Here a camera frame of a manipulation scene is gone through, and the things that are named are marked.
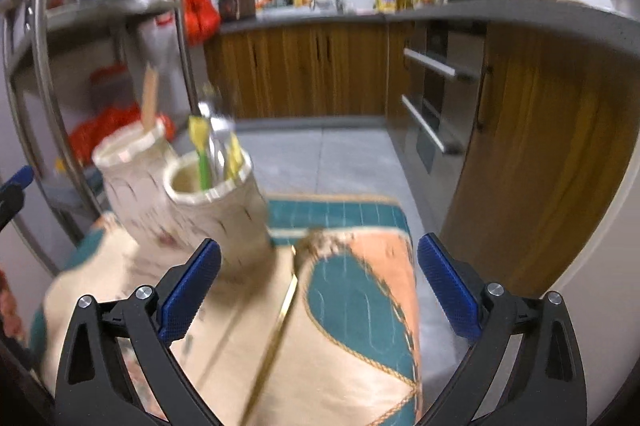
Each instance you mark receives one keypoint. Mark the printed cloth mat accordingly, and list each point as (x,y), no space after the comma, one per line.
(350,306)

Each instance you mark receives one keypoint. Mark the white plastic bag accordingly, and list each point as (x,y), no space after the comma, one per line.
(162,61)

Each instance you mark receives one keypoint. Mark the silver spoon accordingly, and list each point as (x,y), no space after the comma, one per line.
(220,141)

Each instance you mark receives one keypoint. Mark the built-in steel oven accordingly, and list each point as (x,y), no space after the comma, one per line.
(435,106)

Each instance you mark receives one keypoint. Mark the orange plastic bag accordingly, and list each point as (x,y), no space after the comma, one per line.
(197,9)
(115,124)

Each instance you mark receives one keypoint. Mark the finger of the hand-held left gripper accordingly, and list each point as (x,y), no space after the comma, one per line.
(10,206)
(20,176)

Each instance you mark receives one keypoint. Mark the wooden kitchen cabinets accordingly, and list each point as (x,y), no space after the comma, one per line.
(540,146)

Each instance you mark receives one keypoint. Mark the dark pressure cooker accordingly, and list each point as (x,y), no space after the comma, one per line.
(237,4)

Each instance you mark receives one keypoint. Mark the wooden chopstick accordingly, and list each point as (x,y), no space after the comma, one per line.
(149,101)

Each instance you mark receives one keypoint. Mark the gold fork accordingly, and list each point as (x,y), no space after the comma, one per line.
(285,306)

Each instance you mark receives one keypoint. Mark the yellow green plastic spoon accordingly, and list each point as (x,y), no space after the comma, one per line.
(202,166)

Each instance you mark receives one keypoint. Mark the grey kitchen countertop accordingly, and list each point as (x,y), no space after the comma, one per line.
(500,14)

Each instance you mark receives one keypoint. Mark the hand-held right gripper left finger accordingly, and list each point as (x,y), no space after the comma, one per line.
(192,288)

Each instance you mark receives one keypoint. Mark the metal shelf rack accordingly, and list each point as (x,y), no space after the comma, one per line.
(35,56)

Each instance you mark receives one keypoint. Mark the white ceramic utensil holder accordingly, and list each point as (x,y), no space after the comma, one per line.
(240,216)

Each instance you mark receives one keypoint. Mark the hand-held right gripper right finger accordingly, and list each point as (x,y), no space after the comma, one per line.
(447,288)

